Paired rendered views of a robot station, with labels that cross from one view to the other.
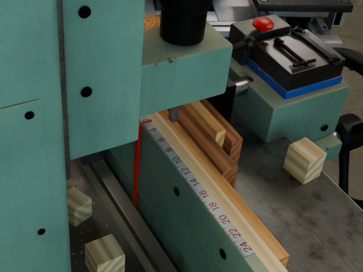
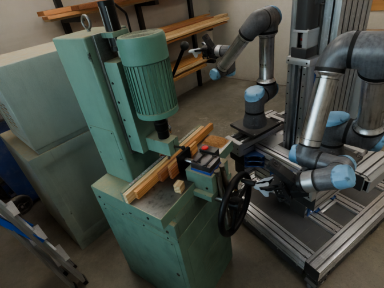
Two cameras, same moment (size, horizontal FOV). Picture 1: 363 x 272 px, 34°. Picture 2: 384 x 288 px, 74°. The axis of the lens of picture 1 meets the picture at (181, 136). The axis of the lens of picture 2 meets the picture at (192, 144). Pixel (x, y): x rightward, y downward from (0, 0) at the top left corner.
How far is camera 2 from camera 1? 107 cm
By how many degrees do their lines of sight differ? 58
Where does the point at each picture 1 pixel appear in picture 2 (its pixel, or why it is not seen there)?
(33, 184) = (116, 147)
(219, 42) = (167, 142)
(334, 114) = (209, 186)
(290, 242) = (151, 196)
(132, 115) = (140, 146)
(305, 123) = (199, 182)
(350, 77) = not seen: outside the picture
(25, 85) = (110, 128)
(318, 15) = not seen: hidden behind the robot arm
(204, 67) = (162, 146)
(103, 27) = (128, 124)
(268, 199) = (164, 188)
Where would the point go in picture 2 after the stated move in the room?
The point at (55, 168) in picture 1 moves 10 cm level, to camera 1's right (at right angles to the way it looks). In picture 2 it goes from (119, 147) to (122, 158)
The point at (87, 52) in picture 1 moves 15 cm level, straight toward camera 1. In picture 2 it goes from (127, 128) to (94, 141)
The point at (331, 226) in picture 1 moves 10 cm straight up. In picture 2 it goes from (162, 202) to (156, 183)
